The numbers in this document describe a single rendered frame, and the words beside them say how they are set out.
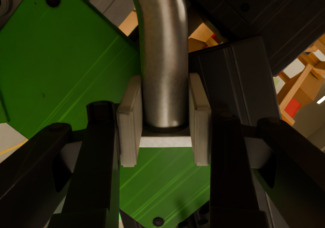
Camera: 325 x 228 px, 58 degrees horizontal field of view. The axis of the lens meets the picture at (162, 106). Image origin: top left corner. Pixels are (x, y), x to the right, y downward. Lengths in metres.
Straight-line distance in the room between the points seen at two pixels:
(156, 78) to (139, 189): 0.12
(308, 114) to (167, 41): 9.53
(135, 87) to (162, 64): 0.02
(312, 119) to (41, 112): 9.58
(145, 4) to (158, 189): 0.15
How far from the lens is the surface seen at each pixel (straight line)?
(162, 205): 0.27
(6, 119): 0.26
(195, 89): 0.16
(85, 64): 0.22
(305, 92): 4.25
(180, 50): 0.17
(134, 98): 0.15
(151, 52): 0.17
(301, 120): 9.68
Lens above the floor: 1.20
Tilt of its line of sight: 2 degrees down
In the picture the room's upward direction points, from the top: 136 degrees clockwise
